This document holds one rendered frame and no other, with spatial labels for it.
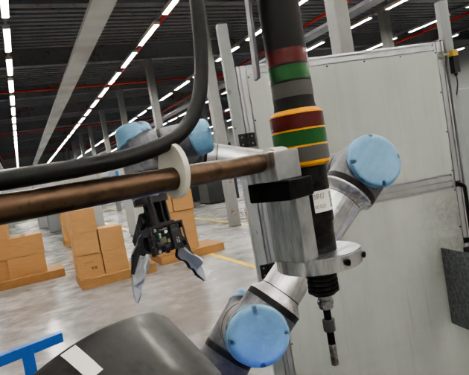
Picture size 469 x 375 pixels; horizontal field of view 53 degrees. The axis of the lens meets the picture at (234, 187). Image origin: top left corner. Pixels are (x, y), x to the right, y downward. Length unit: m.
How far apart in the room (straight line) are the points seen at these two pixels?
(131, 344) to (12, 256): 9.04
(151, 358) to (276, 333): 0.50
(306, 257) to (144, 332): 0.18
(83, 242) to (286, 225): 7.47
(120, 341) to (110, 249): 7.43
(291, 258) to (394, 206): 2.15
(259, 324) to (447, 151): 1.93
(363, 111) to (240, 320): 1.71
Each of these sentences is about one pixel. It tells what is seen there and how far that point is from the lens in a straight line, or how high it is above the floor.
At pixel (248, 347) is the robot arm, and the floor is 1.22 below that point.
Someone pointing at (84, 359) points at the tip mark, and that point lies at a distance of 0.42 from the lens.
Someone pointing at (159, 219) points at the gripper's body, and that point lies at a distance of 0.95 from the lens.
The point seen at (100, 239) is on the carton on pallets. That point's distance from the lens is 7.83.
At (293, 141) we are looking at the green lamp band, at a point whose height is 1.57.
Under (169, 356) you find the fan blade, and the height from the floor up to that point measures 1.40.
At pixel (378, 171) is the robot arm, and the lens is 0.99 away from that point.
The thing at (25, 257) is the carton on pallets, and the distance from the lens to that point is 9.47.
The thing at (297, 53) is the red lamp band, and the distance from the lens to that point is 0.38.
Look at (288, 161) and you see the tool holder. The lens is 0.35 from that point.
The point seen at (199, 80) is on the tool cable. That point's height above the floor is 1.61.
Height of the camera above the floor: 1.56
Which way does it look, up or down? 3 degrees down
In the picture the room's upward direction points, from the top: 10 degrees counter-clockwise
